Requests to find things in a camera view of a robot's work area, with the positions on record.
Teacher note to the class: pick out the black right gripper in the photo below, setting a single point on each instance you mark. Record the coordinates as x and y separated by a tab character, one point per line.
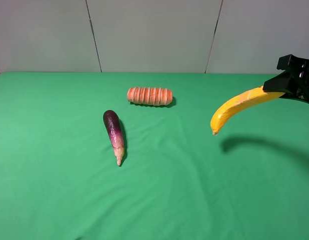
293	81

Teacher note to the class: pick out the yellow banana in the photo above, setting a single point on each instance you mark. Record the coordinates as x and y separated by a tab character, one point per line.
239	103

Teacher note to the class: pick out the orange ridged bread roll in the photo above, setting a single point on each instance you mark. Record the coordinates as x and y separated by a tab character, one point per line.
150	96

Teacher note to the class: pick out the purple eggplant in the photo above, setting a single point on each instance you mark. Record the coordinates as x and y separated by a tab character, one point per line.
114	131

